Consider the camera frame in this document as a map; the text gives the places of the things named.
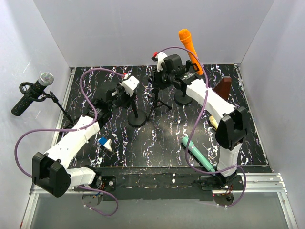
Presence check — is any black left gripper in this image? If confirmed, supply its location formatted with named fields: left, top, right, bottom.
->
left=109, top=81, right=136, bottom=111

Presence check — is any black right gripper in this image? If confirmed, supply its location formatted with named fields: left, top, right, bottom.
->
left=152, top=65, right=174, bottom=91

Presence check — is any black tripod microphone stand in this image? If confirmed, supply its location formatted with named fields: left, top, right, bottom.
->
left=147, top=75, right=172, bottom=121

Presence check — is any black round-base stand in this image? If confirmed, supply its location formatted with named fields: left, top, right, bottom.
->
left=174, top=58, right=194, bottom=105
left=127, top=95, right=147, bottom=128

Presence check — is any orange microphone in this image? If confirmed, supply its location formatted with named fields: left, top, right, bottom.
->
left=179, top=28, right=203, bottom=75

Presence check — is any cream wooden microphone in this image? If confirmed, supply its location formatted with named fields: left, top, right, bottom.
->
left=209, top=116, right=218, bottom=130

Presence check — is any mint green toy microphone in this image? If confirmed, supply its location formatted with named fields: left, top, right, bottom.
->
left=182, top=137, right=216, bottom=176

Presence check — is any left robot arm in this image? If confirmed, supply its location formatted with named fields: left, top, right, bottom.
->
left=32, top=76, right=139, bottom=198

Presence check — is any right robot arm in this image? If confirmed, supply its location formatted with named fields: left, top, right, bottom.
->
left=149, top=52, right=249, bottom=190

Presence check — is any silver-headed black microphone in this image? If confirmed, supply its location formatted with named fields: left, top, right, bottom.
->
left=11, top=72, right=54, bottom=116

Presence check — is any blue and white toy block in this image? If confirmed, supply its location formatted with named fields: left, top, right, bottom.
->
left=98, top=137, right=112, bottom=152

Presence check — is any brown wooden metronome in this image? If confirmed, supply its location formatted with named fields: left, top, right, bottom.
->
left=213, top=76, right=232, bottom=101

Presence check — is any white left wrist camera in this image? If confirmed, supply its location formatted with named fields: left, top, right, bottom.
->
left=121, top=73, right=140, bottom=96

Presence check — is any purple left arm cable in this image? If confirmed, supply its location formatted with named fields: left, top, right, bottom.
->
left=14, top=68, right=129, bottom=217

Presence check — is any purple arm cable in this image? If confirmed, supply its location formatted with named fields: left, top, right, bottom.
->
left=14, top=68, right=129, bottom=217
left=157, top=45, right=246, bottom=208

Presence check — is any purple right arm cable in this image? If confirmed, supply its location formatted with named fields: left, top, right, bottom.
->
left=157, top=45, right=246, bottom=208

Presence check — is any black shock-mount tripod stand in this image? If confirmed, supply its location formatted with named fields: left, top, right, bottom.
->
left=19, top=82, right=74, bottom=124

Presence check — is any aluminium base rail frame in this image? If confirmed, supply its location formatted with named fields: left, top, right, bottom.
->
left=20, top=63, right=298, bottom=229

